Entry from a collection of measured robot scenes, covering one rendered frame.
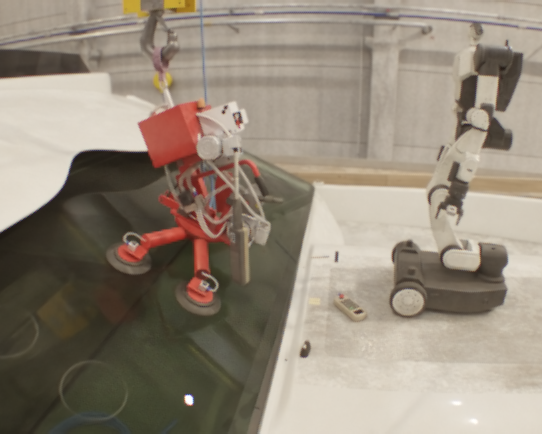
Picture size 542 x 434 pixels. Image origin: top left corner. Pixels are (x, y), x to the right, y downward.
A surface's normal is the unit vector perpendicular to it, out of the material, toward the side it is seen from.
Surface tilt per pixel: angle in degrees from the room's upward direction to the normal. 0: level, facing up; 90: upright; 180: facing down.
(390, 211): 90
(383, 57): 90
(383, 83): 90
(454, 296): 90
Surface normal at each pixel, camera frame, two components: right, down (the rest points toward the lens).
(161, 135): -0.19, 0.36
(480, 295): 0.04, 0.36
